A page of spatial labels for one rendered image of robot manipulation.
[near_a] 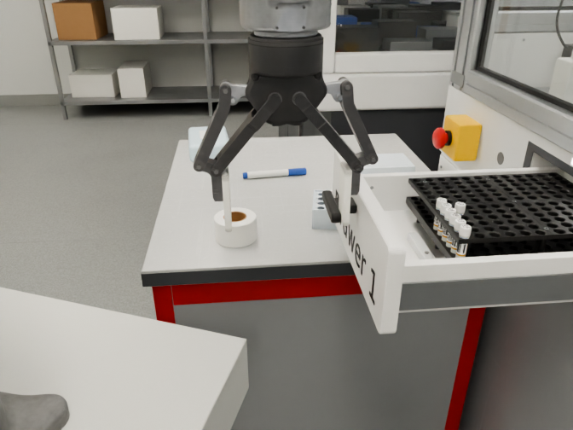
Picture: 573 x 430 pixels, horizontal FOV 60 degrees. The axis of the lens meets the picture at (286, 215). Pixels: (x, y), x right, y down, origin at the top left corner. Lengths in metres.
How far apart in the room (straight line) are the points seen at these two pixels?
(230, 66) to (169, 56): 0.55
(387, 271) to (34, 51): 4.73
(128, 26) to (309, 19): 3.89
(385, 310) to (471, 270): 0.10
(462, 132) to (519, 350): 0.39
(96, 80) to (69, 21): 0.48
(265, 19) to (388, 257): 0.25
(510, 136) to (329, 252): 0.35
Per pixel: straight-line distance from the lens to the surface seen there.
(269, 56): 0.49
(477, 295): 0.58
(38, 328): 0.59
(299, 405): 0.99
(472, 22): 1.05
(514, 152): 0.89
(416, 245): 0.67
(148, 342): 0.54
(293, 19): 0.48
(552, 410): 0.88
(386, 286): 0.52
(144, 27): 4.32
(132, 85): 4.47
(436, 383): 1.03
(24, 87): 5.19
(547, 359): 0.87
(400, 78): 1.45
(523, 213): 0.67
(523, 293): 0.61
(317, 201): 0.88
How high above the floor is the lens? 1.18
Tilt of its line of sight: 27 degrees down
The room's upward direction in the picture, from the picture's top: straight up
